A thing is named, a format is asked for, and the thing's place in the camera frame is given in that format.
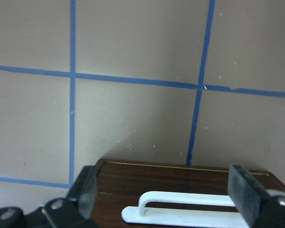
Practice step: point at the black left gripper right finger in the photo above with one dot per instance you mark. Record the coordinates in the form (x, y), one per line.
(247, 194)

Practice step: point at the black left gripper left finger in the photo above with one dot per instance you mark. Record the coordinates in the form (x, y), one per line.
(83, 192)

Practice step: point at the wooden drawer white handle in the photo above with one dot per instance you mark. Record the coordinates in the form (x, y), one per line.
(121, 183)

